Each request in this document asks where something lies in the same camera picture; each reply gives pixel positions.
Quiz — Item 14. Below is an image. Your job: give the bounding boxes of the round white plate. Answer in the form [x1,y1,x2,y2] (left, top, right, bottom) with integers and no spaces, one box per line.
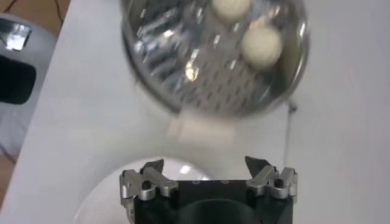
[73,156,214,224]

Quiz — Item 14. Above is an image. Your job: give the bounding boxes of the white steamed baozi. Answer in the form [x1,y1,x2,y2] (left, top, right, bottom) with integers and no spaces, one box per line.
[210,0,253,21]
[240,26,283,69]

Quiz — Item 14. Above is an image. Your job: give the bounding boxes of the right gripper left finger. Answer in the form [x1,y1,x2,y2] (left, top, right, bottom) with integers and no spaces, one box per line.
[119,158,180,217]

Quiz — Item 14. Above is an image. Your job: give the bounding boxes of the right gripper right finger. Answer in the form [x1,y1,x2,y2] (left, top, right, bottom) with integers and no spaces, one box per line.
[244,155,299,203]

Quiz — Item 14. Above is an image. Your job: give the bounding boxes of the grey robot torso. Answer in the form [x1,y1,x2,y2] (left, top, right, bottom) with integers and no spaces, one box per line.
[0,13,59,159]

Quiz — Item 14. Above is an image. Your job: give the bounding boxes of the dark pot power cord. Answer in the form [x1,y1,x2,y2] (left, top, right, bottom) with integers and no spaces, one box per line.
[282,100,299,168]

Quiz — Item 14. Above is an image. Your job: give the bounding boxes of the stainless steel steamer basket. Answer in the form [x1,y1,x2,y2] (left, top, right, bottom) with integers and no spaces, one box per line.
[120,0,311,118]

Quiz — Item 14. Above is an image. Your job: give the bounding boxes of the white electric cooking pot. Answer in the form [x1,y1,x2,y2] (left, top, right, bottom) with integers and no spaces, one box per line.
[121,0,311,147]

